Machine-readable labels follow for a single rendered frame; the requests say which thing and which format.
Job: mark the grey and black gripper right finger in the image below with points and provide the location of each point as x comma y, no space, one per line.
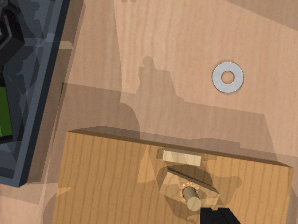
226,216

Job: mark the light brown wooden board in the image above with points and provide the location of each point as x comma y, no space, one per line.
109,179

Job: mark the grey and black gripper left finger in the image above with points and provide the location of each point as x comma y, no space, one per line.
209,216

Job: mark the small wooden block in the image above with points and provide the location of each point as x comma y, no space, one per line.
173,183

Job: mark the tan wooden dowel pin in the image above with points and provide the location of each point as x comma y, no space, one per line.
192,200

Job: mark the grey flat washer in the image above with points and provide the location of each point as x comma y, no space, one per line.
238,77

